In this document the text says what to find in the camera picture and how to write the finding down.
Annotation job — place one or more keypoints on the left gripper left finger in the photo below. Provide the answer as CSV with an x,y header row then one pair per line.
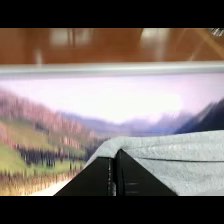
x,y
95,180

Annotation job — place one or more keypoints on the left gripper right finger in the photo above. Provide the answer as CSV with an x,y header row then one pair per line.
x,y
136,180

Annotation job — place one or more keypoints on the grey garment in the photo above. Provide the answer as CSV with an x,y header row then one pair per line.
x,y
186,160

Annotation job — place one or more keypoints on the silver frame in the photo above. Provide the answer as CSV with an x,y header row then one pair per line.
x,y
110,69

